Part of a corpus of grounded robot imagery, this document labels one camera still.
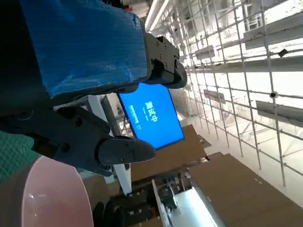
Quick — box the green cutting mat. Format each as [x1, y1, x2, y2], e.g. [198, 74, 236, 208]
[0, 131, 42, 185]

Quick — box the brown cardboard box wall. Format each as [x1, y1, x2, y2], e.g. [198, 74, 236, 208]
[130, 125, 303, 227]

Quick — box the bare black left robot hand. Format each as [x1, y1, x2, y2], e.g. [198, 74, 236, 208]
[0, 0, 188, 178]

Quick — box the pink bowl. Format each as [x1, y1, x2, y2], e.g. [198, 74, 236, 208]
[0, 156, 94, 227]

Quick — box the white pillar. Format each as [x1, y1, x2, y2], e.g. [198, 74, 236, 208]
[87, 94, 133, 196]

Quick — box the white metal grid frame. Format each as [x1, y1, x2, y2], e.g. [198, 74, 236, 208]
[144, 0, 303, 204]

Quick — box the blue screen monitor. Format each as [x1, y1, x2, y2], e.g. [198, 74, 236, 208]
[117, 82, 185, 151]

